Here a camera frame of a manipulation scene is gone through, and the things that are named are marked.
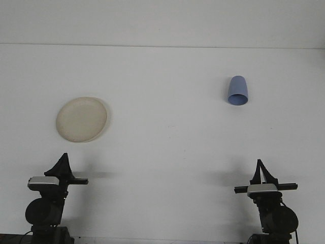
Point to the pale blue cup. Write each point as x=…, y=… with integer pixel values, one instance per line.
x=237, y=87

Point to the pale round plate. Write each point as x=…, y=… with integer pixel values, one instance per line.
x=81, y=119

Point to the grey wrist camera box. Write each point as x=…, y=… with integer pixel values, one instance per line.
x=261, y=188
x=43, y=181

